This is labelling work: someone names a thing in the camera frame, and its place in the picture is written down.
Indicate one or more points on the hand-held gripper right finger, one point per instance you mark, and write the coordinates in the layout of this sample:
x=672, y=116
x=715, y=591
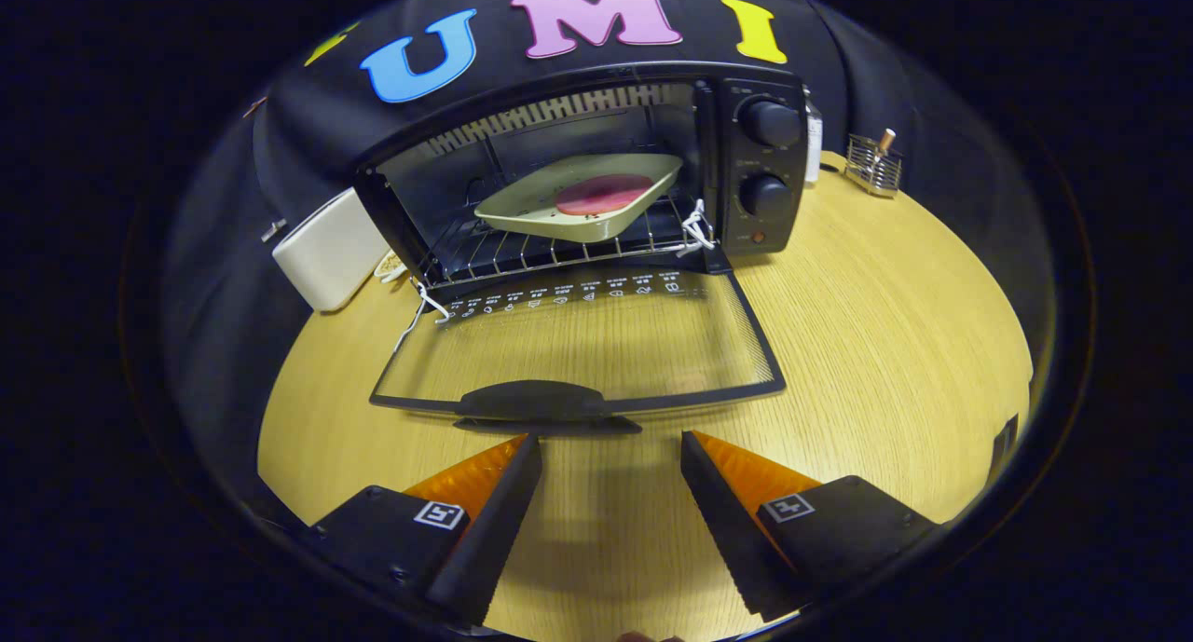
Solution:
x=727, y=530

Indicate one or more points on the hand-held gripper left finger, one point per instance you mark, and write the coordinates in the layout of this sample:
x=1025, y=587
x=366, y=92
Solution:
x=494, y=539

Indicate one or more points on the pale green square plate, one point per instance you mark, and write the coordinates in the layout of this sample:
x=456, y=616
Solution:
x=531, y=209

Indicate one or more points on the pink round food slice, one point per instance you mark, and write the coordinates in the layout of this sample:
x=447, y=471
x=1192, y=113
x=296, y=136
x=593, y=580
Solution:
x=606, y=195

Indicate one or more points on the black toaster oven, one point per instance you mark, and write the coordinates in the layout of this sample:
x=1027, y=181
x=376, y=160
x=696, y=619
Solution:
x=727, y=157

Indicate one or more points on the white bread toaster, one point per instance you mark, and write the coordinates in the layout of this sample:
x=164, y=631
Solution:
x=326, y=251

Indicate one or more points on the small white patterned dish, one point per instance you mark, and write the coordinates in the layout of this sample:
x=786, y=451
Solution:
x=390, y=267

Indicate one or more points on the silver cloth clip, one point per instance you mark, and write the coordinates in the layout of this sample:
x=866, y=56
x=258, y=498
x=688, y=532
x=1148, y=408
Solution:
x=273, y=229

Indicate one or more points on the clear glass bottle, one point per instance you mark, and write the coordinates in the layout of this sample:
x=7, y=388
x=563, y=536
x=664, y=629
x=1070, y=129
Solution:
x=814, y=143

